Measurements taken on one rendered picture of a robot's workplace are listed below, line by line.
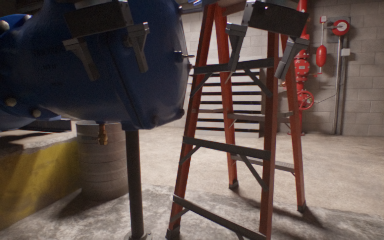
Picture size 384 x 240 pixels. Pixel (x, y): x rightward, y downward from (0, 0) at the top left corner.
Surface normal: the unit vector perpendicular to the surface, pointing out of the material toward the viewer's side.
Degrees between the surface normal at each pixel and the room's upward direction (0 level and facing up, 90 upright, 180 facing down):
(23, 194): 90
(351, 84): 90
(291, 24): 113
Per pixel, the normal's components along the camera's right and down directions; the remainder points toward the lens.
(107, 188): 0.38, 0.11
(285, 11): 0.12, 0.51
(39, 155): 0.95, 0.04
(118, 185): 0.70, 0.08
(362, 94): -0.31, 0.12
